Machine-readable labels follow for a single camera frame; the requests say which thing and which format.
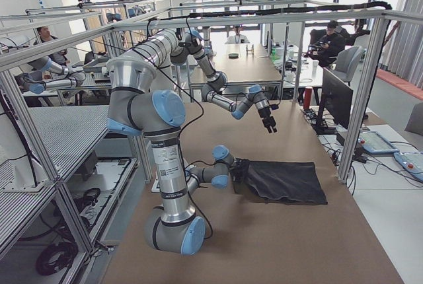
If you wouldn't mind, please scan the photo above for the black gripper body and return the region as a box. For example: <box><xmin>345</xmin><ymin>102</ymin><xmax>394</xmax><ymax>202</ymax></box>
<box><xmin>258</xmin><ymin>106</ymin><xmax>274</xmax><ymax>122</ymax></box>
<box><xmin>230</xmin><ymin>160</ymin><xmax>249</xmax><ymax>183</ymax></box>

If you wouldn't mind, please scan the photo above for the black graphic t-shirt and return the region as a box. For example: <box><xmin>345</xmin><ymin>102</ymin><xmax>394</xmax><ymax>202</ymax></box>
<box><xmin>233</xmin><ymin>159</ymin><xmax>328</xmax><ymax>205</ymax></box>

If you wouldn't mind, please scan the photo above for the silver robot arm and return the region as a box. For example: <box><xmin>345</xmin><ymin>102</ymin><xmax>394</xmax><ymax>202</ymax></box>
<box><xmin>106</xmin><ymin>56</ymin><xmax>236</xmax><ymax>255</ymax></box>
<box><xmin>132</xmin><ymin>30</ymin><xmax>277</xmax><ymax>133</ymax></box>

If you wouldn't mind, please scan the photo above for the red water bottle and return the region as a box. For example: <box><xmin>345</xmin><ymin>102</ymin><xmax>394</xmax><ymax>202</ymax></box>
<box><xmin>303</xmin><ymin>87</ymin><xmax>313</xmax><ymax>110</ymax></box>

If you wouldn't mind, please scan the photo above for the black computer monitor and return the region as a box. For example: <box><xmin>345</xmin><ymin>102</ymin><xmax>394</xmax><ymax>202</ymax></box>
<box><xmin>315</xmin><ymin>69</ymin><xmax>353</xmax><ymax>135</ymax></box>

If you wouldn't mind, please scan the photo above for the person in black jacket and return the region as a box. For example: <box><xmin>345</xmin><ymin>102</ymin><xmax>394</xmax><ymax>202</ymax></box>
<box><xmin>307</xmin><ymin>20</ymin><xmax>346</xmax><ymax>67</ymax></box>

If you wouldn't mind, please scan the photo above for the grey office chair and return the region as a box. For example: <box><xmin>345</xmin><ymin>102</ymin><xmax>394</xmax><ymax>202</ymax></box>
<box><xmin>332</xmin><ymin>46</ymin><xmax>364</xmax><ymax>85</ymax></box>

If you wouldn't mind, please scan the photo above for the teach pendant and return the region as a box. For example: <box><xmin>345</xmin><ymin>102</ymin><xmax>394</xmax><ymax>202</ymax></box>
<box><xmin>358</xmin><ymin>131</ymin><xmax>399</xmax><ymax>155</ymax></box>

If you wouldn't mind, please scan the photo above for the aluminium frame post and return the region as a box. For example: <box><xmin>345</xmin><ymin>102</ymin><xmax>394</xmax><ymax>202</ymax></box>
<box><xmin>338</xmin><ymin>18</ymin><xmax>390</xmax><ymax>184</ymax></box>

